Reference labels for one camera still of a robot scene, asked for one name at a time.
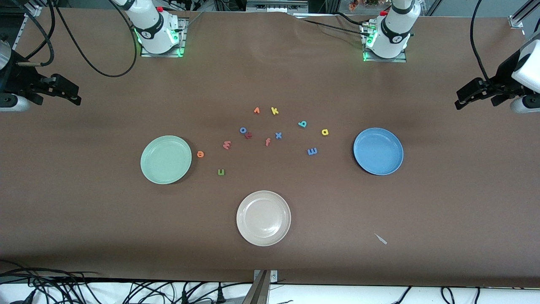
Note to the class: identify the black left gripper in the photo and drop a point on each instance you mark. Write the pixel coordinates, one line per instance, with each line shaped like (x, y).
(503, 76)

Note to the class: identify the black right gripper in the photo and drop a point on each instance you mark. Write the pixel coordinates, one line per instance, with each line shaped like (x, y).
(17, 80)

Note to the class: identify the blue foam letter m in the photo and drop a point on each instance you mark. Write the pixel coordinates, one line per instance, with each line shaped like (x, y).
(312, 151)

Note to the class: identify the pink foam letter m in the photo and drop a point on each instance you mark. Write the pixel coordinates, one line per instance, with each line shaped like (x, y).
(227, 145)

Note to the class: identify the blue plate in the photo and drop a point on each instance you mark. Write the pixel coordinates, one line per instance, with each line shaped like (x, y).
(378, 151)

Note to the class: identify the pale green plate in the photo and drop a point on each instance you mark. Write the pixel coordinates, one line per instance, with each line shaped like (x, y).
(166, 159)

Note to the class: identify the orange flower decoration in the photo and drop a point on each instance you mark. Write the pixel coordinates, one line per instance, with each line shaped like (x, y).
(353, 5)

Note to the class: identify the small white tape scrap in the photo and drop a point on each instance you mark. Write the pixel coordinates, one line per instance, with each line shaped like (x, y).
(382, 240)

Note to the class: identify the brown table cover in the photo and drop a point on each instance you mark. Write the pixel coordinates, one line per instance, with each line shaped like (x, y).
(270, 67)

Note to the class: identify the beige plate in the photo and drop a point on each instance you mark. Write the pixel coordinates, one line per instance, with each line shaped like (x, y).
(263, 218)

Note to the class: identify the black power plug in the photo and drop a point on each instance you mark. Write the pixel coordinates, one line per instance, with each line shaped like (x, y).
(219, 294)
(184, 297)

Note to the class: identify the aluminium frame rail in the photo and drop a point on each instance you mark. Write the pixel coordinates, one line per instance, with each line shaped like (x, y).
(515, 21)
(33, 11)

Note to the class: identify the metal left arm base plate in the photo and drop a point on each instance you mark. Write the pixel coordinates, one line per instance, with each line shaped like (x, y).
(384, 60)

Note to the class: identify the grey metal rail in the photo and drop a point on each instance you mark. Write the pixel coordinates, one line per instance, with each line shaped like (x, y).
(276, 5)

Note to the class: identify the small metal bracket plate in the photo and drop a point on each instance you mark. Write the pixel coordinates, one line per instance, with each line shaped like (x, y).
(274, 276)

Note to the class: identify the grey camera post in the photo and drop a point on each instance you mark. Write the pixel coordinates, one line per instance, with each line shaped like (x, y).
(258, 291)

